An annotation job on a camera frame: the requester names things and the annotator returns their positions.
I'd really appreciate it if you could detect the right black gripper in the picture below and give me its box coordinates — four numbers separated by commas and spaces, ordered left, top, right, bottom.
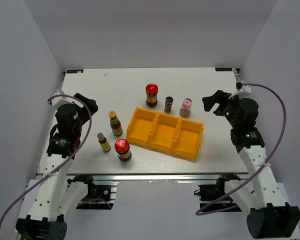
202, 90, 245, 129

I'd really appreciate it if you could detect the yellow-cap green-label sauce bottle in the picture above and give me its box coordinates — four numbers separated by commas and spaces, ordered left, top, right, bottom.
108, 111, 123, 137

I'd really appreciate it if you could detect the small yellow-label oil bottle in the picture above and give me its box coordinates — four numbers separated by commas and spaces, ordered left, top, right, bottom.
97, 132, 111, 152

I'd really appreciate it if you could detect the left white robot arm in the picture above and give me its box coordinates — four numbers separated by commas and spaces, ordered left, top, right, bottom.
15, 93, 98, 240

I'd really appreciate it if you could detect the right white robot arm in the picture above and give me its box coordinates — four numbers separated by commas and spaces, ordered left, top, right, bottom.
202, 90, 300, 239

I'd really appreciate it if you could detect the right blue table label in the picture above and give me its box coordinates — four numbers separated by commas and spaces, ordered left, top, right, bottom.
214, 67, 233, 72

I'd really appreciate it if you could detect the blue table label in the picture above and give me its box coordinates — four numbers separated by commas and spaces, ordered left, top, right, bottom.
66, 69, 84, 74
214, 67, 233, 72

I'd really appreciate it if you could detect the pink-cap spice shaker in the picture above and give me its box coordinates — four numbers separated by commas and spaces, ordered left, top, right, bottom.
179, 98, 192, 118

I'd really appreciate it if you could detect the left blue table label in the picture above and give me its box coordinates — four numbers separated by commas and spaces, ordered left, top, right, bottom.
66, 69, 84, 74

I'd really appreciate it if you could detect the black-cap spice jar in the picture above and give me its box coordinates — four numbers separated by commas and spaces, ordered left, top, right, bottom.
164, 96, 174, 114

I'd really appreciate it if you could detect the front red-lid sauce jar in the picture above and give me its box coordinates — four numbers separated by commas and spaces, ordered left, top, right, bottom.
114, 138, 132, 162

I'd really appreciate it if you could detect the red-lid sauce jar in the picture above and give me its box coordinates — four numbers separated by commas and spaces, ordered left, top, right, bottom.
145, 83, 159, 108
114, 138, 132, 162

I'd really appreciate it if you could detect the yellow three-compartment bin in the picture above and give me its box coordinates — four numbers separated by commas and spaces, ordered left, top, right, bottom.
126, 107, 204, 161

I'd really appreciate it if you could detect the rear red-lid sauce jar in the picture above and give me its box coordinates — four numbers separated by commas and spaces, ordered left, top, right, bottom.
145, 83, 159, 108

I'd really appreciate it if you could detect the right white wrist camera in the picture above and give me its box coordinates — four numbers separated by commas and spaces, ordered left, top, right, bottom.
228, 81, 252, 100

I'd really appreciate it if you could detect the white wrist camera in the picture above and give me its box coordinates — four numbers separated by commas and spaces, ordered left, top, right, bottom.
228, 81, 252, 100
48, 90, 73, 110

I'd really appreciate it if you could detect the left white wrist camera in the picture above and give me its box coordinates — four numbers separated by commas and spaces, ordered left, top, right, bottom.
48, 90, 73, 110

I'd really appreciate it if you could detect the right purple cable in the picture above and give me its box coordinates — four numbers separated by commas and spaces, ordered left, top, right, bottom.
195, 83, 287, 216

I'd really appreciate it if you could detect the aluminium table rail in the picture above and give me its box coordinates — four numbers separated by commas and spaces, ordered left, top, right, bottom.
34, 172, 252, 183

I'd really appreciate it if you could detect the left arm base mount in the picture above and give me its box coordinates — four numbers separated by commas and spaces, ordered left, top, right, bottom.
67, 174, 114, 210

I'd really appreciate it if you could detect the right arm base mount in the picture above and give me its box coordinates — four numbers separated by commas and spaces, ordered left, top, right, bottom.
193, 173, 241, 213

